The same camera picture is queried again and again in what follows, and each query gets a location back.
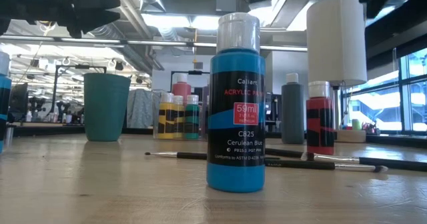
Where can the small blue paint bottle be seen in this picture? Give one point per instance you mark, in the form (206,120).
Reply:
(4,100)

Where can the tall salmon pink paint bottle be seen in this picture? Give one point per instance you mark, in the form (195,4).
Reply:
(181,87)

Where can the small golden yellow paint bottle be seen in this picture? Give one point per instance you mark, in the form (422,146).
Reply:
(165,117)

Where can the small lemon yellow paint bottle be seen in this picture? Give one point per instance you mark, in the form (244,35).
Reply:
(179,117)

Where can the small teal green paint bottle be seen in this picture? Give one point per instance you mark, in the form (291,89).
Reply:
(192,117)

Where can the thin black paint brush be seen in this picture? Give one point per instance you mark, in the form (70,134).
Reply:
(300,165)
(283,153)
(383,162)
(187,155)

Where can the tall grey paint bottle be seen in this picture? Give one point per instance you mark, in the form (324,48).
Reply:
(293,114)

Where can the small dark red paint bottle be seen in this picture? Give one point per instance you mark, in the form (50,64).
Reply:
(320,124)

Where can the cerulean blue C825 paint bottle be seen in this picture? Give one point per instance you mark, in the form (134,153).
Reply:
(236,117)

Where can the long ceiling light bar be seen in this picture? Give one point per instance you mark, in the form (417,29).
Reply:
(150,43)

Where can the teal plastic cup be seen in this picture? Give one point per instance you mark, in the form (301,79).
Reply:
(105,110)

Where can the grey ceiling box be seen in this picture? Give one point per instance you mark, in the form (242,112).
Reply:
(230,2)

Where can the white shade table lamp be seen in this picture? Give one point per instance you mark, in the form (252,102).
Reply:
(335,40)

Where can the green background cup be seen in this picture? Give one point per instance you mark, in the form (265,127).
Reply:
(356,124)

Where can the black framed window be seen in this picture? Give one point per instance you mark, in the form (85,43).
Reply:
(400,97)

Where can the black background station frame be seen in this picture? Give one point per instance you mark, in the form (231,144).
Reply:
(198,72)

